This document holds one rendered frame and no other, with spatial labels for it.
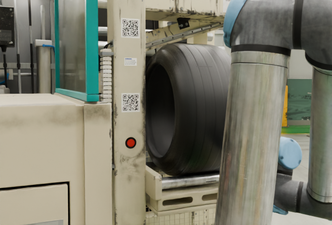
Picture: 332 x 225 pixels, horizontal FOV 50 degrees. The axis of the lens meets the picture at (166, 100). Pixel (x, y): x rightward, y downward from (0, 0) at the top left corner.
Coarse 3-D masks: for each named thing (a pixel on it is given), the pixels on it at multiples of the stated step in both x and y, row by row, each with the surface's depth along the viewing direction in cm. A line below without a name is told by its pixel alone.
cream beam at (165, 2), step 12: (156, 0) 170; (168, 0) 172; (180, 0) 174; (192, 0) 177; (204, 0) 179; (216, 0) 182; (156, 12) 173; (168, 12) 173; (180, 12) 175; (192, 12) 177; (204, 12) 180; (216, 12) 182
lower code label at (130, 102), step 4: (124, 96) 139; (128, 96) 140; (132, 96) 140; (136, 96) 141; (124, 100) 139; (128, 100) 140; (132, 100) 141; (136, 100) 141; (124, 104) 139; (128, 104) 140; (132, 104) 141; (136, 104) 141; (124, 108) 139; (128, 108) 140; (132, 108) 141; (136, 108) 141
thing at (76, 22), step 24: (72, 0) 73; (96, 0) 55; (72, 24) 74; (96, 24) 55; (72, 48) 74; (96, 48) 55; (72, 72) 75; (96, 72) 55; (72, 96) 71; (96, 96) 56
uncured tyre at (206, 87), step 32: (160, 64) 148; (192, 64) 135; (224, 64) 140; (160, 96) 183; (192, 96) 130; (224, 96) 133; (160, 128) 181; (192, 128) 130; (160, 160) 151; (192, 160) 136
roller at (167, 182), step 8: (176, 176) 143; (184, 176) 144; (192, 176) 145; (200, 176) 146; (208, 176) 147; (216, 176) 148; (168, 184) 140; (176, 184) 141; (184, 184) 142; (192, 184) 144; (200, 184) 146
